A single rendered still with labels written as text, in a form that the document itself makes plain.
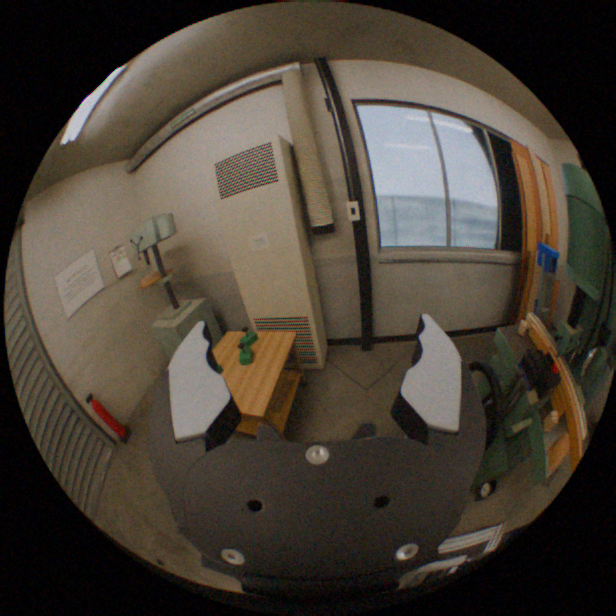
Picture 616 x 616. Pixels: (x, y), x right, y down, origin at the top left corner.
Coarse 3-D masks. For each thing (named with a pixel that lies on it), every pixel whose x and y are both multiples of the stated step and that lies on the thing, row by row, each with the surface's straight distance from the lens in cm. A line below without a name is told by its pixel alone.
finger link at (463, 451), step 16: (464, 368) 10; (464, 384) 9; (464, 400) 9; (480, 400) 9; (464, 416) 8; (480, 416) 9; (432, 432) 7; (464, 432) 8; (480, 432) 8; (432, 448) 7; (448, 448) 7; (464, 448) 8; (480, 448) 8; (448, 464) 7; (464, 464) 7; (464, 480) 7; (464, 496) 7
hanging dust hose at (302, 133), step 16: (288, 80) 171; (288, 96) 161; (304, 96) 160; (288, 112) 155; (304, 112) 151; (304, 128) 143; (304, 144) 138; (304, 160) 136; (304, 176) 134; (320, 176) 135; (304, 192) 136; (320, 192) 133; (320, 208) 132; (320, 224) 132
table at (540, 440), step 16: (496, 336) 82; (512, 336) 81; (528, 336) 87; (512, 352) 74; (544, 416) 66; (560, 416) 73; (512, 432) 60; (544, 432) 64; (560, 432) 71; (544, 448) 63; (544, 464) 64
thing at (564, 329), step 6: (564, 324) 70; (558, 330) 72; (564, 330) 70; (570, 330) 70; (576, 330) 75; (564, 336) 70; (570, 336) 69; (576, 336) 76; (558, 342) 72; (564, 342) 70; (570, 342) 72; (564, 348) 70; (570, 348) 76
